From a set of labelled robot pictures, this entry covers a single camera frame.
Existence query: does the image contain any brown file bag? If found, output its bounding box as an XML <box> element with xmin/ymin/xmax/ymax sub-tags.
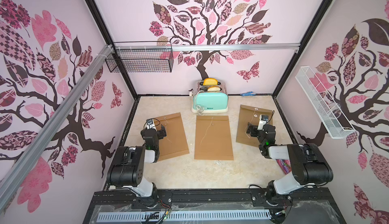
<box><xmin>151</xmin><ymin>113</ymin><xmax>189</xmax><ymax>162</ymax></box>
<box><xmin>236</xmin><ymin>104</ymin><xmax>273</xmax><ymax>148</ymax></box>
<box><xmin>194</xmin><ymin>116</ymin><xmax>234</xmax><ymax>161</ymax></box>

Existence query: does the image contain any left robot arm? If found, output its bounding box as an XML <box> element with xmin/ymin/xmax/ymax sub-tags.
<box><xmin>106</xmin><ymin>126</ymin><xmax>167</xmax><ymax>208</ymax></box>

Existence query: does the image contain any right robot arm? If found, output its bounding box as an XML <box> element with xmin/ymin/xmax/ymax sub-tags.
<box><xmin>246</xmin><ymin>123</ymin><xmax>333</xmax><ymax>206</ymax></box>

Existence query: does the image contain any colourful patterned bag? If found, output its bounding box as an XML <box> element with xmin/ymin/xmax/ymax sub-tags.
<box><xmin>276</xmin><ymin>159</ymin><xmax>291</xmax><ymax>175</ymax></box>

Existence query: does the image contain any mint green toaster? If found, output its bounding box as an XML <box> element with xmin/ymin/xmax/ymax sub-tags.
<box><xmin>189</xmin><ymin>80</ymin><xmax>229</xmax><ymax>114</ymax></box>

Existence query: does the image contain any yellow bread slice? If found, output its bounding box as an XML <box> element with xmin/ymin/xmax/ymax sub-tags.
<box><xmin>203</xmin><ymin>78</ymin><xmax>218</xmax><ymax>86</ymax></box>

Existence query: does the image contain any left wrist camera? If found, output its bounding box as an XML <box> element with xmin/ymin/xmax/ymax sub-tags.
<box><xmin>146</xmin><ymin>119</ymin><xmax>156</xmax><ymax>129</ymax></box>

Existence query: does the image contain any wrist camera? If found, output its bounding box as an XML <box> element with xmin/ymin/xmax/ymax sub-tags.
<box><xmin>146</xmin><ymin>119</ymin><xmax>156</xmax><ymax>129</ymax></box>
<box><xmin>257</xmin><ymin>115</ymin><xmax>269</xmax><ymax>130</ymax></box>

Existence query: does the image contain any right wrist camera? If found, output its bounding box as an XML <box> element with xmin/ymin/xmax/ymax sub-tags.
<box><xmin>257</xmin><ymin>115</ymin><xmax>269</xmax><ymax>130</ymax></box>

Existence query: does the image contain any blue object at wall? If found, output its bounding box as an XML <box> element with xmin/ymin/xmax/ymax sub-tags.
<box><xmin>241</xmin><ymin>91</ymin><xmax>256</xmax><ymax>96</ymax></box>

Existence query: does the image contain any black wire basket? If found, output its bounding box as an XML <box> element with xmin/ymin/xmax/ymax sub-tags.
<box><xmin>105</xmin><ymin>41</ymin><xmax>174</xmax><ymax>73</ymax></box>

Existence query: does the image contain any white slotted cable duct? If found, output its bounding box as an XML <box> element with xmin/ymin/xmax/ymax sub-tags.
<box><xmin>96</xmin><ymin>209</ymin><xmax>271</xmax><ymax>224</ymax></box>

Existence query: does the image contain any white wire basket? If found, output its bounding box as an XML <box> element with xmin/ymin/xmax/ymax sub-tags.
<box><xmin>295</xmin><ymin>66</ymin><xmax>356</xmax><ymax>139</ymax></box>

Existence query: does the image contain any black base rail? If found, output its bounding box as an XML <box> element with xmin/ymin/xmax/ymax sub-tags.
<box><xmin>84</xmin><ymin>186</ymin><xmax>345</xmax><ymax>224</ymax></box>

